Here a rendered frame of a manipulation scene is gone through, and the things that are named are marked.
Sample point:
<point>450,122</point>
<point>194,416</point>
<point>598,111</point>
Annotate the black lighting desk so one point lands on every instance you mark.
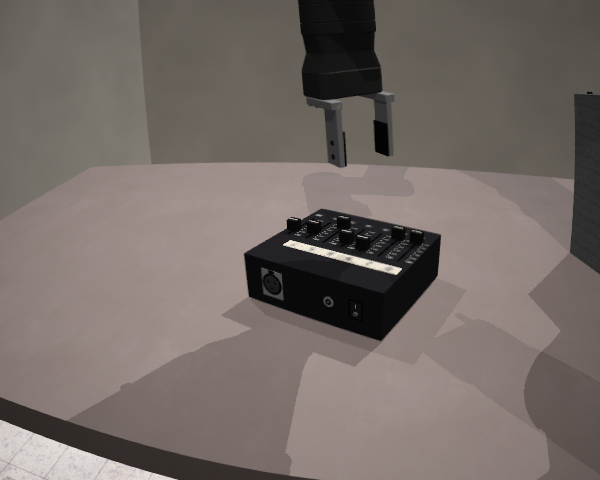
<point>363,281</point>

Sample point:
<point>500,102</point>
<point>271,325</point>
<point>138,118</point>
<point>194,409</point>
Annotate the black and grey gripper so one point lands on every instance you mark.
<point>339,64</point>

